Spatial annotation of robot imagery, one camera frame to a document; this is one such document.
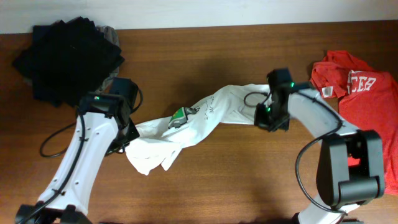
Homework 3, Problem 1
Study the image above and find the white printed t-shirt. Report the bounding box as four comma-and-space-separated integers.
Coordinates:
126, 84, 271, 175

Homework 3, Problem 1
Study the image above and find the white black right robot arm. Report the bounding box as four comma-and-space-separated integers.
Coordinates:
254, 68, 386, 224

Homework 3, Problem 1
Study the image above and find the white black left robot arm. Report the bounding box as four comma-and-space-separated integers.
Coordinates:
15, 78, 143, 223

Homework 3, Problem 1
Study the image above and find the red lettered t-shirt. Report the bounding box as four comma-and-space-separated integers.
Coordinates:
310, 50, 397, 195

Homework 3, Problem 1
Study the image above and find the black folded garment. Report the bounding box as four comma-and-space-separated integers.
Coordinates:
12, 16, 126, 108

